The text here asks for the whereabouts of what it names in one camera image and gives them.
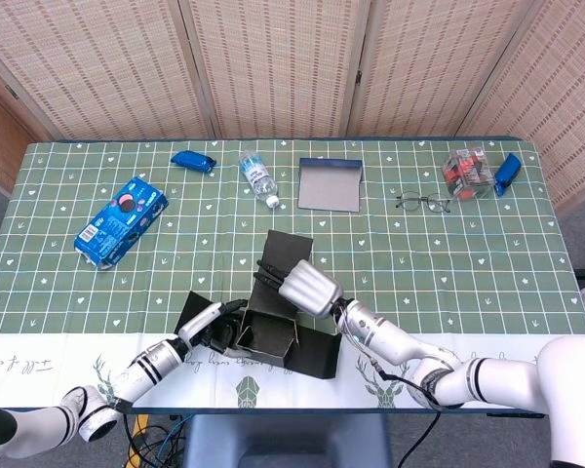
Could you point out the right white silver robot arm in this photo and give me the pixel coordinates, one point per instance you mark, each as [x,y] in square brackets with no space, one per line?
[395,341]

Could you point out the thin black frame eyeglasses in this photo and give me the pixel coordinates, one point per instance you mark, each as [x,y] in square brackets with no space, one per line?
[411,202]

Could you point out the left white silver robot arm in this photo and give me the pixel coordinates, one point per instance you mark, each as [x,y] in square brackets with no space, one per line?
[146,370]

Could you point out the clear jar with red items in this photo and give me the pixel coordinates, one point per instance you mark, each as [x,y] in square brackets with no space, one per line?
[468,173]

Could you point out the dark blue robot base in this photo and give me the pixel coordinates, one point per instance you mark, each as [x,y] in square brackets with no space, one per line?
[283,439]

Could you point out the blue cookie package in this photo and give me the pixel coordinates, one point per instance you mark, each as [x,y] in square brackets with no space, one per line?
[122,219]

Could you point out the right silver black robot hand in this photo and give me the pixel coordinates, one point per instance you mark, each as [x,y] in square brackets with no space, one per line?
[309,290]

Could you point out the woven bamboo screen panel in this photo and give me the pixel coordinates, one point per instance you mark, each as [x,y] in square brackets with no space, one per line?
[565,97]
[429,63]
[278,63]
[102,63]

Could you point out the blue foil snack packet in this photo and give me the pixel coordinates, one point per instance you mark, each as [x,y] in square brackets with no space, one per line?
[508,170]
[190,160]

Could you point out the black foldable paper box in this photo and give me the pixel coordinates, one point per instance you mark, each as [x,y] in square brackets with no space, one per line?
[317,351]

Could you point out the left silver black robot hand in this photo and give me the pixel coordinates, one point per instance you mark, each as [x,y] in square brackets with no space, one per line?
[200,324]

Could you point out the clear plastic water bottle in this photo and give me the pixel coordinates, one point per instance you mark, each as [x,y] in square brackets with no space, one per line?
[259,178]

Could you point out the green checked tablecloth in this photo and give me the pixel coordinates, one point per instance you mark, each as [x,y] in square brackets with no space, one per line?
[468,292]

